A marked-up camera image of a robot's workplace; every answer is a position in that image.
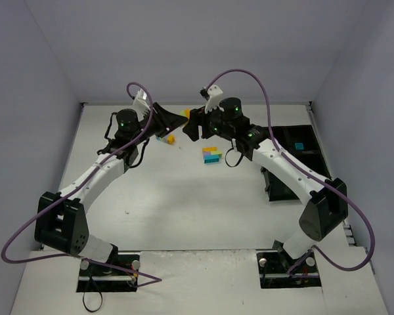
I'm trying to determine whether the yellow small lego brick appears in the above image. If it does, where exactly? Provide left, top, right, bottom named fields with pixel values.
left=165, top=135, right=175, bottom=145

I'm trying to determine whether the teal small lego brick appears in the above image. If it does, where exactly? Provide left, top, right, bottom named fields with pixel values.
left=294, top=142, right=304, bottom=151

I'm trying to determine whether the yellow rounded lego brick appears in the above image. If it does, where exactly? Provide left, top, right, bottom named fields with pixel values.
left=180, top=109, right=190, bottom=126

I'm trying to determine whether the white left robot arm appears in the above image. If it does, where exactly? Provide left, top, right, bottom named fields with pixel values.
left=34, top=103, right=188, bottom=264

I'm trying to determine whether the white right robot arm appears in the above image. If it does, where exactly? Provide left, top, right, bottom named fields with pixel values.
left=183, top=97, right=348, bottom=259

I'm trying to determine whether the teal purple lego stack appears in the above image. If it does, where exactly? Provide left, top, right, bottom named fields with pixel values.
left=156, top=136, right=168, bottom=143

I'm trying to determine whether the multicolor lego cluster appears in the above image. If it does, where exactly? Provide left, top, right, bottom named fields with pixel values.
left=202, top=147, right=223, bottom=164

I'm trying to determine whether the black four-compartment sorting bin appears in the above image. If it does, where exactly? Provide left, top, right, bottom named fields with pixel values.
left=261, top=125, right=331, bottom=202

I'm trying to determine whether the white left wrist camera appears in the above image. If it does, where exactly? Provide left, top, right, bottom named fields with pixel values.
left=132, top=89, right=150, bottom=116

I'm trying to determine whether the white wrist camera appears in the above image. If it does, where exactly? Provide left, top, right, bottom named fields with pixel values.
left=132, top=89, right=150, bottom=116
left=200, top=85, right=223, bottom=114

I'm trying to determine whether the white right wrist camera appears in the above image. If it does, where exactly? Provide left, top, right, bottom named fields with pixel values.
left=200, top=85, right=223, bottom=114

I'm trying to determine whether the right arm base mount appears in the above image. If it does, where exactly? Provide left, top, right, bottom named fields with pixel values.
left=256, top=249, right=322, bottom=289

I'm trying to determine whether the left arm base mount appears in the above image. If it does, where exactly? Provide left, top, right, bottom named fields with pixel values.
left=76, top=261, right=139, bottom=293

